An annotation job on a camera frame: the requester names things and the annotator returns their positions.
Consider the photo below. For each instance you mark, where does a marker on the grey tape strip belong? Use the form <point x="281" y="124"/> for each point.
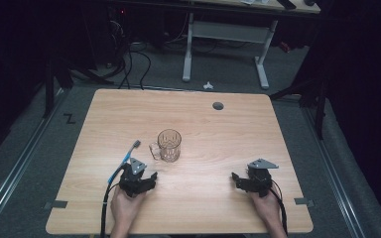
<point x="57" y="204"/>
<point x="304" y="201"/>

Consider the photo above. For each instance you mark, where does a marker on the metal floor rail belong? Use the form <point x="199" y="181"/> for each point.
<point x="16" y="165"/>
<point x="335" y="178"/>

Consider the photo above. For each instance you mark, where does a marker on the grey table grommet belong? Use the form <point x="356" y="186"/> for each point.
<point x="218" y="106"/>

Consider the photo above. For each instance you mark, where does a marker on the dark computer tower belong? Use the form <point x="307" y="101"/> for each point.
<point x="119" y="33"/>

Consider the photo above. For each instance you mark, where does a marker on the person's left hand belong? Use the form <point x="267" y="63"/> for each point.
<point x="124" y="211"/>

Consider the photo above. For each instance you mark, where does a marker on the black metal stand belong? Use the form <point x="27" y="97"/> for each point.
<point x="317" y="99"/>
<point x="49" y="86"/>

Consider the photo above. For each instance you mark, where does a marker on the small white floor object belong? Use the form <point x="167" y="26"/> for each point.
<point x="208" y="86"/>

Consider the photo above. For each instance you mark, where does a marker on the blue toothbrush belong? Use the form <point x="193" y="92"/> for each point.
<point x="125" y="159"/>

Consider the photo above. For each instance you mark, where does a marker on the person's right hand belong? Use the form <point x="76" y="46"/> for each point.
<point x="268" y="208"/>

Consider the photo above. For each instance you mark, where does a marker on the black remote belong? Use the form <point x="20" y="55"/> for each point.
<point x="287" y="4"/>

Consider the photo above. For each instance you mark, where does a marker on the clear glass mug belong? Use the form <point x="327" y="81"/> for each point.
<point x="169" y="145"/>

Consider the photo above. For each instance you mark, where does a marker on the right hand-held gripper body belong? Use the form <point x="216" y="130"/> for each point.
<point x="260" y="181"/>

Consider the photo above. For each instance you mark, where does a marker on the white-framed wooden desk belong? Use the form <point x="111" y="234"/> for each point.
<point x="228" y="31"/>

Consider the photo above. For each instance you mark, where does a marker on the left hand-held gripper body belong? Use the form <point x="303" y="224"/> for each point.
<point x="133" y="181"/>

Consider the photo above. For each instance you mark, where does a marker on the red floor object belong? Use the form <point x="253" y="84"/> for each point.
<point x="285" y="47"/>

